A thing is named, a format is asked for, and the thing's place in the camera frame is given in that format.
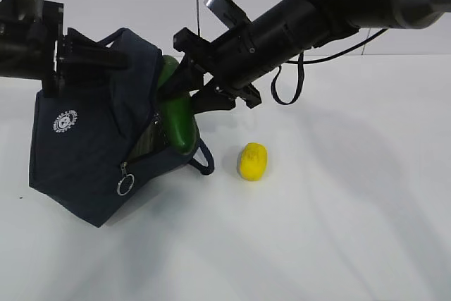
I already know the yellow lemon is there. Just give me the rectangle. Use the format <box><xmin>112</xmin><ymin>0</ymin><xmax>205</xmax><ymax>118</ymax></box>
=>
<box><xmin>238</xmin><ymin>142</ymin><xmax>268</xmax><ymax>181</ymax></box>

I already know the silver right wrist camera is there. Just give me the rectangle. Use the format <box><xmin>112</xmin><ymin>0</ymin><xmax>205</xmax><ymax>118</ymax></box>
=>
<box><xmin>204</xmin><ymin>0</ymin><xmax>251</xmax><ymax>29</ymax></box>

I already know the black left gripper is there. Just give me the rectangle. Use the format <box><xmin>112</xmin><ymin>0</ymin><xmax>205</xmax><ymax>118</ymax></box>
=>
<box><xmin>0</xmin><ymin>0</ymin><xmax>130</xmax><ymax>99</ymax></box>

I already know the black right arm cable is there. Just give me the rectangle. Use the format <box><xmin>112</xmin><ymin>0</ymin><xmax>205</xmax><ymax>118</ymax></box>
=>
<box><xmin>270</xmin><ymin>27</ymin><xmax>388</xmax><ymax>106</ymax></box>

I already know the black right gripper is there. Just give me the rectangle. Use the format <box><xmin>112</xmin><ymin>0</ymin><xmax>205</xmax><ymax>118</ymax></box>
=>
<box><xmin>156</xmin><ymin>18</ymin><xmax>261</xmax><ymax>115</ymax></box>

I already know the green cucumber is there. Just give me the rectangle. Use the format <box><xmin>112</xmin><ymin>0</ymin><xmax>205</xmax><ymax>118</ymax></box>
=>
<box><xmin>156</xmin><ymin>54</ymin><xmax>198</xmax><ymax>155</ymax></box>

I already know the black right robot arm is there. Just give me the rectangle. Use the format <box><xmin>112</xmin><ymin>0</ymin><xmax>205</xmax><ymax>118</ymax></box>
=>
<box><xmin>158</xmin><ymin>0</ymin><xmax>450</xmax><ymax>113</ymax></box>

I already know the navy blue lunch bag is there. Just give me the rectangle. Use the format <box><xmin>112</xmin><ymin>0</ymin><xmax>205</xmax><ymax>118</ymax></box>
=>
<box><xmin>29</xmin><ymin>28</ymin><xmax>214</xmax><ymax>227</ymax></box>

